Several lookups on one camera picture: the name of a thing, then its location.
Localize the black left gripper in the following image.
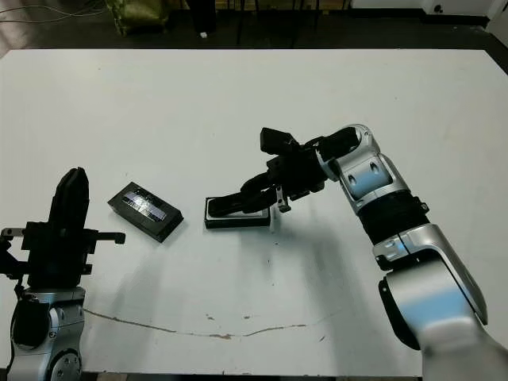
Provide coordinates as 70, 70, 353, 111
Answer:
0, 167, 127, 289

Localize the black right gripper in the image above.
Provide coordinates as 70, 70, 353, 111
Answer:
209, 147, 330, 214

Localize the black box lid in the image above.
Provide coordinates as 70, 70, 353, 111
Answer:
106, 181, 186, 244

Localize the black box with white lining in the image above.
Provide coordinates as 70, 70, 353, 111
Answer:
204, 195, 275, 231

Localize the black upright stand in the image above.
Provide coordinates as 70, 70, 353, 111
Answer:
193, 0, 218, 37

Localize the yellow-green sack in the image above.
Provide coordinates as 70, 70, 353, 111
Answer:
105, 0, 170, 39

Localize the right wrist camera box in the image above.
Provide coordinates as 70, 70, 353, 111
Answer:
259, 126, 299, 156

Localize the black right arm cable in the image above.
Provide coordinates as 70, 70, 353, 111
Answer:
303, 134, 338, 154

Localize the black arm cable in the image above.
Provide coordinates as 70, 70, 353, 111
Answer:
0, 237, 29, 358
303, 134, 338, 154

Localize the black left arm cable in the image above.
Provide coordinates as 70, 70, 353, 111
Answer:
0, 237, 29, 358

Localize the white floor cable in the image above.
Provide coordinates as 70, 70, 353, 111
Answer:
0, 2, 112, 25

